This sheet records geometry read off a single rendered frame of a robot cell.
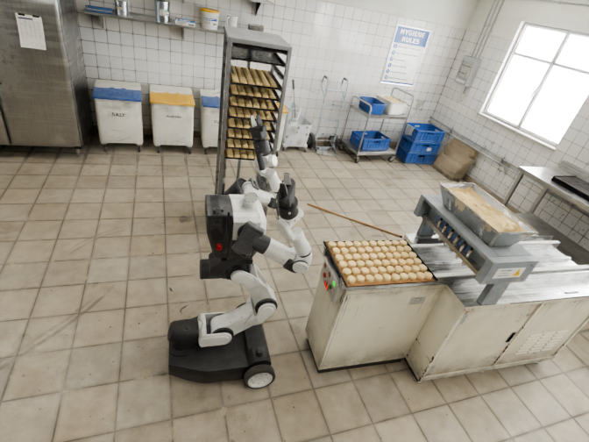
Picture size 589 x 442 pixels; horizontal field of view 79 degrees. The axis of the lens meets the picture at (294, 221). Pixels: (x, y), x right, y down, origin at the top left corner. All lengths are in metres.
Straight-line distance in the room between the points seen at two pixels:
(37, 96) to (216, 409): 3.78
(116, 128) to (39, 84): 0.90
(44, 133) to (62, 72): 0.76
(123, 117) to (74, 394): 3.41
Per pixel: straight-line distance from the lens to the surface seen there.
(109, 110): 5.09
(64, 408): 2.63
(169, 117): 5.07
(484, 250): 2.23
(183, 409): 2.50
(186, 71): 5.59
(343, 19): 6.02
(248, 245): 1.65
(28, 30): 4.75
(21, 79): 4.90
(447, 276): 2.40
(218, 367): 2.44
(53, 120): 4.97
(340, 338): 2.40
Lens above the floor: 2.20
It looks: 33 degrees down
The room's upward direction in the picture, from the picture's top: 12 degrees clockwise
